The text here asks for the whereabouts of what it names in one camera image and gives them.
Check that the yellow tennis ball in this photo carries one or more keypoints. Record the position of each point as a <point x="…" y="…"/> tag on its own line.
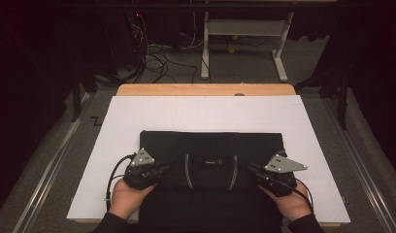
<point x="231" y="50"/>

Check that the person's right hand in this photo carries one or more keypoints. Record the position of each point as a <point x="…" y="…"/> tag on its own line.
<point x="291" y="205"/>

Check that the black tripod stand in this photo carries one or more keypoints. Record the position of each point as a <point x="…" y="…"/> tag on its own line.
<point x="341" y="97"/>

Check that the metal floor rail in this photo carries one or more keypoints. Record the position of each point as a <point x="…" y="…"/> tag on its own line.
<point x="47" y="171"/>
<point x="361" y="168"/>

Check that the navy knit vest white trim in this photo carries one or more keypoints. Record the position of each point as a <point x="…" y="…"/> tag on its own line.
<point x="212" y="145"/>

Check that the white metal table frame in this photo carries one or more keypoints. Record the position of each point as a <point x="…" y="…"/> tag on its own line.
<point x="244" y="27"/>

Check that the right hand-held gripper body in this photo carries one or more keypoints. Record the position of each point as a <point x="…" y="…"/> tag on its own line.
<point x="280" y="181"/>

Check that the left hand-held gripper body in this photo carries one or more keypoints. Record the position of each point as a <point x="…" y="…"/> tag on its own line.
<point x="139" y="174"/>

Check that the white table cover sheet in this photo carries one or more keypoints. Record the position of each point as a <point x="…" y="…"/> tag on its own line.
<point x="205" y="113"/>

